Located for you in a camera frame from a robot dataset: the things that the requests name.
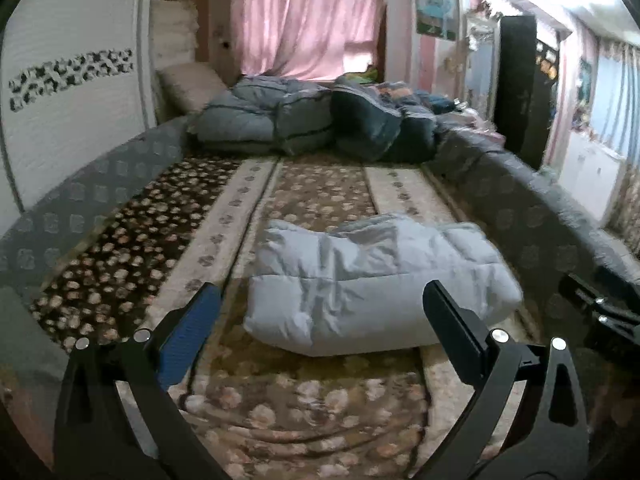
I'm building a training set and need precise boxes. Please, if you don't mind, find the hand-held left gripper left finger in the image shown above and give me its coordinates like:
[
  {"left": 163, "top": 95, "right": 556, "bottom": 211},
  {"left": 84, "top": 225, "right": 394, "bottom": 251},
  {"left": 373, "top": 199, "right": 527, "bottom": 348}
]
[{"left": 54, "top": 281, "right": 233, "bottom": 480}]

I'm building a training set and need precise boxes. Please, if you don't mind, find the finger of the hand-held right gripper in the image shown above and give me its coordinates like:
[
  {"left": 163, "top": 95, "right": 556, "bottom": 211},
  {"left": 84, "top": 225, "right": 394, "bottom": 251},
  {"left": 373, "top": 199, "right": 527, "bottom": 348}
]
[{"left": 557, "top": 272, "right": 640, "bottom": 348}]

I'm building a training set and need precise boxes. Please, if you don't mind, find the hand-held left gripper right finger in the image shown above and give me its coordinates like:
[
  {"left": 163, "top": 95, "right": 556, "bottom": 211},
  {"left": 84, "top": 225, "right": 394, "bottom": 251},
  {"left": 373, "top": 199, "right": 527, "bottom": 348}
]
[{"left": 412, "top": 280, "right": 591, "bottom": 480}]

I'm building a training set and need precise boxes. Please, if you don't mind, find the light blue puffer jacket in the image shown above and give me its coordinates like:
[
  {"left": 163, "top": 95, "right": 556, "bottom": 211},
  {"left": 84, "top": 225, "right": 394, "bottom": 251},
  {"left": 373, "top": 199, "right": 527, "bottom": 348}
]
[{"left": 242, "top": 212, "right": 524, "bottom": 358}]

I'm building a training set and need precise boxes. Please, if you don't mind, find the floral window curtain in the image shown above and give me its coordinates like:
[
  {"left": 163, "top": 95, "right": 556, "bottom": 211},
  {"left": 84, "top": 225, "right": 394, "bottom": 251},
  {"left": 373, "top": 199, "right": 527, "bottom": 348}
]
[{"left": 597, "top": 40, "right": 640, "bottom": 247}]

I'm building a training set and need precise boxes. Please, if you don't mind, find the white low cabinet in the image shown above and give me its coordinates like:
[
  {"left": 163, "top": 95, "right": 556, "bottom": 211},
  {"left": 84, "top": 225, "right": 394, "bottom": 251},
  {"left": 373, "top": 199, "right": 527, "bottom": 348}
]
[{"left": 557, "top": 130, "right": 626, "bottom": 222}]

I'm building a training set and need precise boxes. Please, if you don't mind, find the floral patterned blanket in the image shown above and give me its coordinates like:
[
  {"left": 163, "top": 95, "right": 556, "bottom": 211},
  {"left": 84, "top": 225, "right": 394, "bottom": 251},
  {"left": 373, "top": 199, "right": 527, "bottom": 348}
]
[{"left": 27, "top": 152, "right": 551, "bottom": 480}]

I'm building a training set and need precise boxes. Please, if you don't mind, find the dark teal folded blanket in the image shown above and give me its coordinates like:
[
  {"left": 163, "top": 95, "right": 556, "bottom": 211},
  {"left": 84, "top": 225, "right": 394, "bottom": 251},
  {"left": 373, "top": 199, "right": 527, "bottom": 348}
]
[{"left": 330, "top": 74, "right": 439, "bottom": 164}]

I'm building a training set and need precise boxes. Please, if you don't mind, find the grey-blue folded quilt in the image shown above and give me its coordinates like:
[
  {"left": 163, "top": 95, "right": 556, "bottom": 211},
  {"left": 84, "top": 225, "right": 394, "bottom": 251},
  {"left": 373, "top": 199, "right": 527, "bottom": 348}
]
[{"left": 187, "top": 75, "right": 336, "bottom": 157}]

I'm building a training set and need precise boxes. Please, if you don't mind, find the tall black cabinet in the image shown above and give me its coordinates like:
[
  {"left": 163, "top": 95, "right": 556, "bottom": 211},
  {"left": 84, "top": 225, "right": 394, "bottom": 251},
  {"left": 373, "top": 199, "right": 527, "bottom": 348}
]
[{"left": 492, "top": 15, "right": 561, "bottom": 171}]

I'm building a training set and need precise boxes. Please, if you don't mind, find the white wardrobe door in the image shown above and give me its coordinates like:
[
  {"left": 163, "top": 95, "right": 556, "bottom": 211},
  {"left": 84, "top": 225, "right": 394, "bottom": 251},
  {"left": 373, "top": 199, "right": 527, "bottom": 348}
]
[{"left": 0, "top": 0, "right": 162, "bottom": 221}]

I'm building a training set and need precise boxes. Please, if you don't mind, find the beige pillow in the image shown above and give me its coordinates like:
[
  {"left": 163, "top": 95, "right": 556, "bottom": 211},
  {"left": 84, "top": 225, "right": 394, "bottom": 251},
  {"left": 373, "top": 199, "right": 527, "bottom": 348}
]
[{"left": 157, "top": 62, "right": 232, "bottom": 114}]

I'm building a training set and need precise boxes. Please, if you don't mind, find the ornate framed mirror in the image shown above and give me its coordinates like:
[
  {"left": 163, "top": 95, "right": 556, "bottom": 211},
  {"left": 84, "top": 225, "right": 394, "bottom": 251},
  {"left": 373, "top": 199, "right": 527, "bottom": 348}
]
[{"left": 462, "top": 12, "right": 501, "bottom": 111}]

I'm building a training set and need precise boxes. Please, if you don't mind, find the stack of white quilts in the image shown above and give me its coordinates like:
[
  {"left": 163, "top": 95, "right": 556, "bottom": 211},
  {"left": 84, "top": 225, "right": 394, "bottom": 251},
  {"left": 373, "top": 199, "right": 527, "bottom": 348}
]
[{"left": 150, "top": 0, "right": 199, "bottom": 68}]

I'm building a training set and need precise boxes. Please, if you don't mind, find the wooden shelf niche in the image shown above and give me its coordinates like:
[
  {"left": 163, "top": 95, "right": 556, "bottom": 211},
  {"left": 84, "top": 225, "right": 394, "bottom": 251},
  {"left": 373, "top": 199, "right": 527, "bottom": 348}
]
[{"left": 150, "top": 0, "right": 243, "bottom": 88}]

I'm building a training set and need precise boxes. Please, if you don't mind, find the pink curtain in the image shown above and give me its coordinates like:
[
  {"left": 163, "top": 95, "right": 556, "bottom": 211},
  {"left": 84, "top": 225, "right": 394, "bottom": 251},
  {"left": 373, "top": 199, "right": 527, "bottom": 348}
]
[{"left": 230, "top": 0, "right": 389, "bottom": 84}]

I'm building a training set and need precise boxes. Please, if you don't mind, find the wall poster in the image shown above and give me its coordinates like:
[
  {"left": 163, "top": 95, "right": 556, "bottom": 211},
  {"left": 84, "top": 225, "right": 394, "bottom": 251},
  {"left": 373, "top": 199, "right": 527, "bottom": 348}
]
[{"left": 414, "top": 0, "right": 458, "bottom": 42}]

